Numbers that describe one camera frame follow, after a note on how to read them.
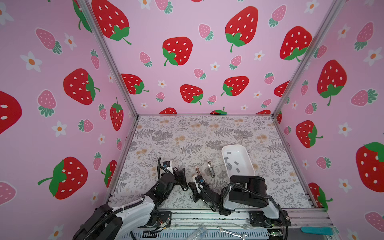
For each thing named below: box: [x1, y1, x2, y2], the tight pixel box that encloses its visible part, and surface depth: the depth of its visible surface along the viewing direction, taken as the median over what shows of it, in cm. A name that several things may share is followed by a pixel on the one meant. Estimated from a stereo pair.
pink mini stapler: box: [195, 166, 203, 176], surface depth 89 cm
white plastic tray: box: [221, 144, 256, 179], surface depth 96 cm
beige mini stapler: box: [207, 160, 216, 178], surface depth 92 cm
